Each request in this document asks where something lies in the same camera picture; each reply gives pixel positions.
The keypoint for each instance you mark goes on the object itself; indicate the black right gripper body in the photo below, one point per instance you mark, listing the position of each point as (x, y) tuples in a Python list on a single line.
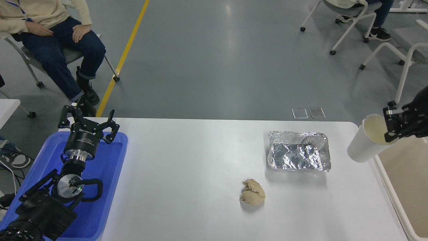
[(422, 117)]

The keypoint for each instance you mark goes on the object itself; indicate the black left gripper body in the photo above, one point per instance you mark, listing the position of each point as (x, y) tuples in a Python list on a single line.
[(82, 142)]

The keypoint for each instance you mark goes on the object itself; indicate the white paper cup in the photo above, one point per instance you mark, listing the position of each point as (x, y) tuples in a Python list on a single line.
[(362, 147)]

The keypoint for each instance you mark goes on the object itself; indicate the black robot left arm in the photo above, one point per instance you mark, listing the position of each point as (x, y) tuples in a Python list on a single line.
[(43, 214)]

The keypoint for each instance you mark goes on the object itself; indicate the person's left hand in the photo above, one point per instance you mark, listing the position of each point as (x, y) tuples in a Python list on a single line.
[(82, 32)]

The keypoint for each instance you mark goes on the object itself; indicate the person's right hand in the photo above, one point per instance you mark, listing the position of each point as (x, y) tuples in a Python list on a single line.
[(39, 30)]

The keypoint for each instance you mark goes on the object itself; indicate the blue plastic tray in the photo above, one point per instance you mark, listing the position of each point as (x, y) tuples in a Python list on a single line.
[(110, 167)]

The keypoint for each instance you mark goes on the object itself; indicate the white chair leg with castor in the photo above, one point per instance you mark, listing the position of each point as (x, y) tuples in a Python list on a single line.
[(31, 114)]

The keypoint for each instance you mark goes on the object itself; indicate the large pale bin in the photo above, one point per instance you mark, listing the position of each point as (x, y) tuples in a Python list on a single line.
[(408, 177)]

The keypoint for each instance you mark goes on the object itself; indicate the white chair with castors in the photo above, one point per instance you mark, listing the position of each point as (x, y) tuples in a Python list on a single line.
[(406, 63), (351, 25)]

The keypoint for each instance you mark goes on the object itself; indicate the white office chair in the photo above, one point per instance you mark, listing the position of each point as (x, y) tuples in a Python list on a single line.
[(74, 55)]

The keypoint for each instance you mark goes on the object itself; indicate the white side table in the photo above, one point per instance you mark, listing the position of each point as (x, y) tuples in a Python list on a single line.
[(8, 110)]

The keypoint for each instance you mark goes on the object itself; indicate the person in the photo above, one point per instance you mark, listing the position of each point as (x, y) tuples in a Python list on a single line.
[(381, 13), (50, 50), (15, 160)]

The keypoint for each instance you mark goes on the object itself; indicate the clear floor plate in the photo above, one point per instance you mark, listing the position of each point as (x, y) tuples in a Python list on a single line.
[(317, 113), (300, 113)]

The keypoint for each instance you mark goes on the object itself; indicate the black floor object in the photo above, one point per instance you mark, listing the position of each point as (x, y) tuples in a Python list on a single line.
[(6, 200)]

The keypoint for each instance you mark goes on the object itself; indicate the white furniture base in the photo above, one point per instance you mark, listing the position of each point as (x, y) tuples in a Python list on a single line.
[(406, 10)]

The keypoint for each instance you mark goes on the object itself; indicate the silver foil tray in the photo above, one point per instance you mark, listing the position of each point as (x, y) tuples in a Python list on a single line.
[(294, 155)]

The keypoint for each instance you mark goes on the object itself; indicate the crumpled tan paper ball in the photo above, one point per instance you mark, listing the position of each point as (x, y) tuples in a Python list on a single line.
[(252, 194)]

